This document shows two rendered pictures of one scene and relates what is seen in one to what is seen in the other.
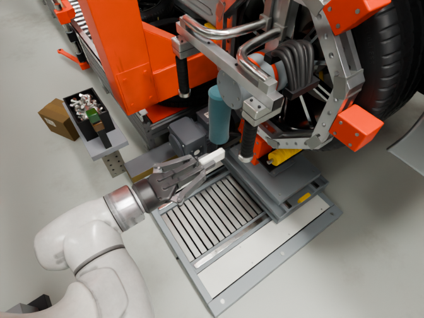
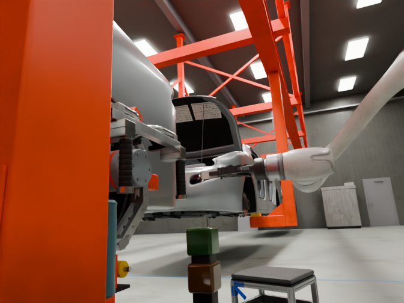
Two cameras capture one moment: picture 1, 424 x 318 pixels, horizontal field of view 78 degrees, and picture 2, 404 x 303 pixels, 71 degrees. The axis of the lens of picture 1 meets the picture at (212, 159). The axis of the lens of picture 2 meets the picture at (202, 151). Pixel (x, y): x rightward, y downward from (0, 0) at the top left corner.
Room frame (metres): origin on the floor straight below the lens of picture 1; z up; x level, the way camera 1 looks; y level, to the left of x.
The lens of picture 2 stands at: (0.99, 0.84, 0.67)
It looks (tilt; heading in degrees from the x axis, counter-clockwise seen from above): 13 degrees up; 236
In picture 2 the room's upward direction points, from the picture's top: 3 degrees counter-clockwise
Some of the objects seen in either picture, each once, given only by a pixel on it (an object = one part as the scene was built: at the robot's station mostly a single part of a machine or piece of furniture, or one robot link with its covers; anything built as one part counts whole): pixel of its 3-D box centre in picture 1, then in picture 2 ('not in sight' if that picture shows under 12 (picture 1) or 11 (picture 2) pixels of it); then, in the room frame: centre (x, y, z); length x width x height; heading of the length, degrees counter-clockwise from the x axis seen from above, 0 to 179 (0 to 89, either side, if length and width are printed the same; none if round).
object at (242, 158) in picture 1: (248, 139); (180, 178); (0.46, -0.10, 0.83); 0.04 x 0.04 x 0.16
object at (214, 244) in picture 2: (93, 115); (202, 240); (0.74, 0.46, 0.64); 0.04 x 0.04 x 0.04; 35
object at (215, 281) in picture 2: (97, 124); (204, 276); (0.74, 0.46, 0.59); 0.04 x 0.04 x 0.04; 35
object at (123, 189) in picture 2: (182, 75); (125, 164); (0.74, 0.10, 0.83); 0.04 x 0.04 x 0.16
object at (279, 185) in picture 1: (277, 149); not in sight; (0.83, -0.33, 0.32); 0.40 x 0.30 x 0.28; 35
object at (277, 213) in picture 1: (270, 170); not in sight; (0.83, -0.33, 0.13); 0.50 x 0.36 x 0.10; 35
